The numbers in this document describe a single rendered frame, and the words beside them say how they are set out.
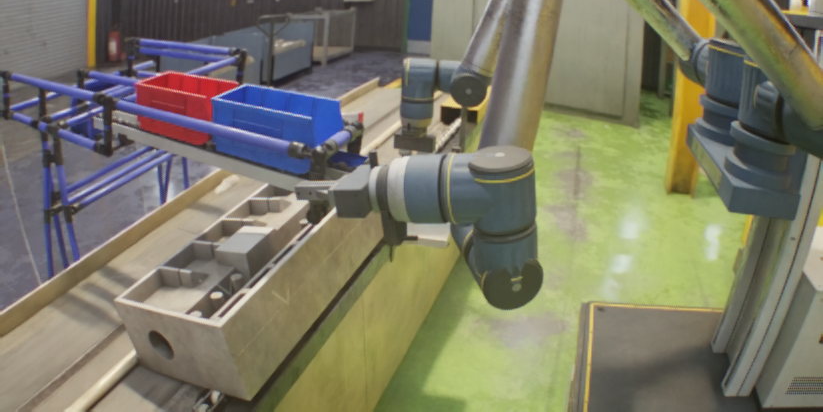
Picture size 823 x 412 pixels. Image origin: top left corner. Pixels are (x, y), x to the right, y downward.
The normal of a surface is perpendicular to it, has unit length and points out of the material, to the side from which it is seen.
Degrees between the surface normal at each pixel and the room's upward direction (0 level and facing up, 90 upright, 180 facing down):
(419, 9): 90
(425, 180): 60
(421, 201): 93
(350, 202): 90
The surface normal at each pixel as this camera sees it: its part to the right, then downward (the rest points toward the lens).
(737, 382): -0.24, 0.31
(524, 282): 0.19, 0.33
